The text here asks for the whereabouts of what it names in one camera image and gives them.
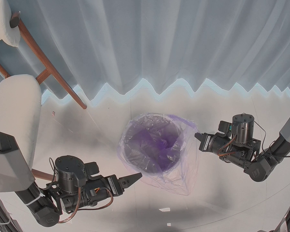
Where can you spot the white cushioned wooden chair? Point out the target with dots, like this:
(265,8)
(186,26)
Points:
(17,105)

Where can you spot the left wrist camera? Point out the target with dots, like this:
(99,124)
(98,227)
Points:
(91,169)

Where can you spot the white trash bin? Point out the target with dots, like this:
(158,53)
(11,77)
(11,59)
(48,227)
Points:
(180,151)

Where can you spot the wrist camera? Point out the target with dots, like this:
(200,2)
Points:
(91,169)
(224,128)

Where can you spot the pale blue curtain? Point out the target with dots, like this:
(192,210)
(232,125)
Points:
(147,32)

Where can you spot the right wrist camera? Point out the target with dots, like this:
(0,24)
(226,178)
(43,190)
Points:
(224,128)

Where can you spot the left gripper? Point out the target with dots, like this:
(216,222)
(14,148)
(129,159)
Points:
(99,190)

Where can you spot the purple plastic bag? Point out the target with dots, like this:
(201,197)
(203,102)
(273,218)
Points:
(159,141)

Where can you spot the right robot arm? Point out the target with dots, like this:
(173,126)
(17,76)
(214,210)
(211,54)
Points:
(258,170)

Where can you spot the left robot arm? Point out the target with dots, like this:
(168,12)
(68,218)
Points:
(12,158)

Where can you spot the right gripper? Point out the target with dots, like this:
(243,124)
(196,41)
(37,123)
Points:
(215,145)

